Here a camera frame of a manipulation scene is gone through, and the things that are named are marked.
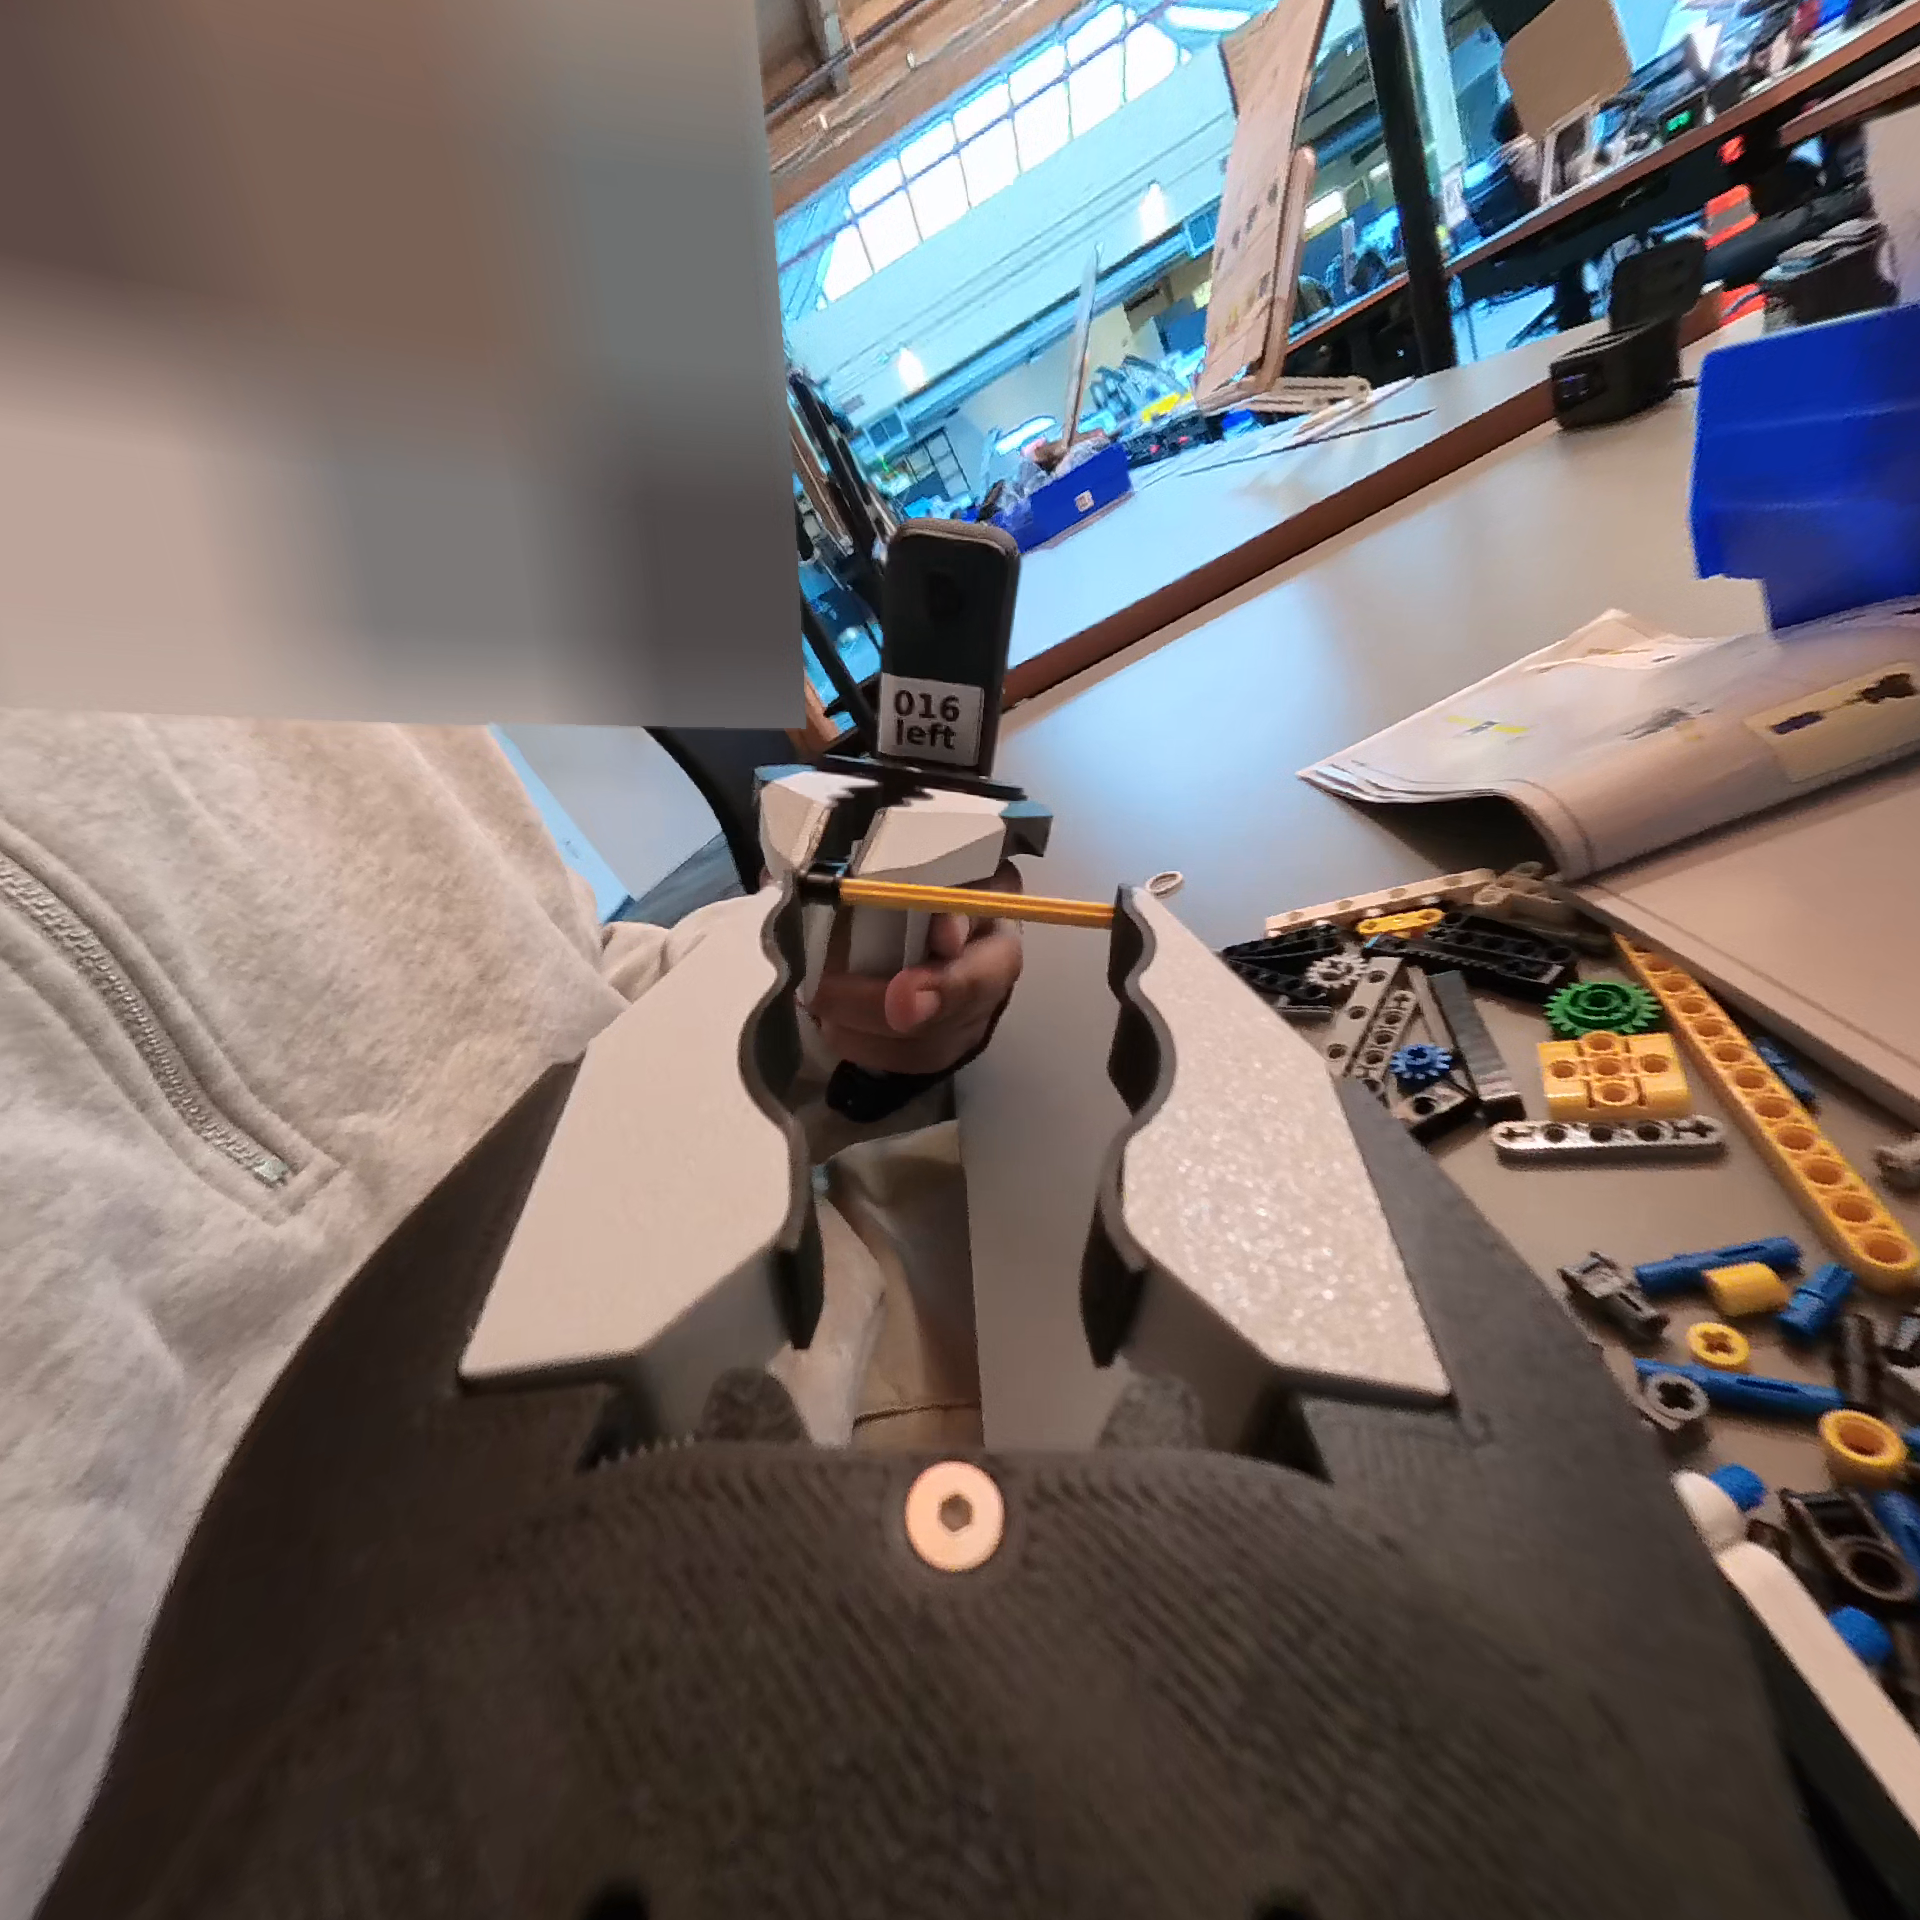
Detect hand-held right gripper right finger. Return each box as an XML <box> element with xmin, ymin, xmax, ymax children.
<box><xmin>1080</xmin><ymin>883</ymin><xmax>1456</xmax><ymax>1451</ymax></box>

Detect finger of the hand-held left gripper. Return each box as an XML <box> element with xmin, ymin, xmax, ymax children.
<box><xmin>853</xmin><ymin>803</ymin><xmax>1009</xmax><ymax>914</ymax></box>
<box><xmin>756</xmin><ymin>767</ymin><xmax>864</xmax><ymax>896</ymax></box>

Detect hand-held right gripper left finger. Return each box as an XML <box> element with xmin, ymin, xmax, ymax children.
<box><xmin>457</xmin><ymin>883</ymin><xmax>825</xmax><ymax>1444</ymax></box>

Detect yellow lego axle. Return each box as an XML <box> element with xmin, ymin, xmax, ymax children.
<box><xmin>840</xmin><ymin>881</ymin><xmax>1121</xmax><ymax>928</ymax></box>

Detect person's left forearm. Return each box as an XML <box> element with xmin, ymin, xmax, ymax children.
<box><xmin>599</xmin><ymin>892</ymin><xmax>785</xmax><ymax>1024</ymax></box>

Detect pile of lego beams gears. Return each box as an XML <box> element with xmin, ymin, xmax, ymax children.
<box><xmin>1219</xmin><ymin>863</ymin><xmax>1624</xmax><ymax>1149</ymax></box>

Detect flat grey lego liftarm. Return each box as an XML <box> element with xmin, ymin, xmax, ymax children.
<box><xmin>1493</xmin><ymin>1114</ymin><xmax>1728</xmax><ymax>1165</ymax></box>

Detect scatter of small lego pins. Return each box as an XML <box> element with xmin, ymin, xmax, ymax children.
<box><xmin>1556</xmin><ymin>1232</ymin><xmax>1920</xmax><ymax>1666</ymax></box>

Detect long yellow lego beam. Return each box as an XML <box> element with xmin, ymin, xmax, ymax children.
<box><xmin>1611</xmin><ymin>933</ymin><xmax>1920</xmax><ymax>1296</ymax></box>

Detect lego instruction booklet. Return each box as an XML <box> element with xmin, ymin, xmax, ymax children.
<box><xmin>1296</xmin><ymin>608</ymin><xmax>1920</xmax><ymax>1128</ymax></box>

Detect person's left hand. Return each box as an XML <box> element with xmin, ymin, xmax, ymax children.
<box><xmin>813</xmin><ymin>912</ymin><xmax>1029</xmax><ymax>1079</ymax></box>

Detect black office chair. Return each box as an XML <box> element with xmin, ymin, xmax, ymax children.
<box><xmin>645</xmin><ymin>728</ymin><xmax>841</xmax><ymax>903</ymax></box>

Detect small blue parts bin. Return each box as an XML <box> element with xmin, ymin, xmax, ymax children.
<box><xmin>1020</xmin><ymin>445</ymin><xmax>1131</xmax><ymax>551</ymax></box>

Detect beige trousers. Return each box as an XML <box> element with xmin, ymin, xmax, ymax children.
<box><xmin>832</xmin><ymin>1119</ymin><xmax>986</xmax><ymax>1449</ymax></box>

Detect grey zip hoodie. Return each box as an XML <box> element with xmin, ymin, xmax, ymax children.
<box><xmin>0</xmin><ymin>711</ymin><xmax>634</xmax><ymax>1920</ymax></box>

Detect cardboard display board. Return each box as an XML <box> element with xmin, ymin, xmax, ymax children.
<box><xmin>1192</xmin><ymin>0</ymin><xmax>1375</xmax><ymax>419</ymax></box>

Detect black steel column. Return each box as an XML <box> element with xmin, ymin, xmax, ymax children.
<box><xmin>1357</xmin><ymin>0</ymin><xmax>1465</xmax><ymax>377</ymax></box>

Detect black charger block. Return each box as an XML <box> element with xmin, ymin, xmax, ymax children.
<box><xmin>1549</xmin><ymin>240</ymin><xmax>1705</xmax><ymax>432</ymax></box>

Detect blue plastic bin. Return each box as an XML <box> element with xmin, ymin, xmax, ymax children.
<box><xmin>1688</xmin><ymin>299</ymin><xmax>1920</xmax><ymax>627</ymax></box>

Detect white cardboard box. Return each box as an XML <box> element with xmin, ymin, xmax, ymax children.
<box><xmin>1860</xmin><ymin>105</ymin><xmax>1920</xmax><ymax>319</ymax></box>

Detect yellow lego frame block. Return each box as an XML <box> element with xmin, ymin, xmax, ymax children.
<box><xmin>1537</xmin><ymin>1031</ymin><xmax>1693</xmax><ymax>1121</ymax></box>

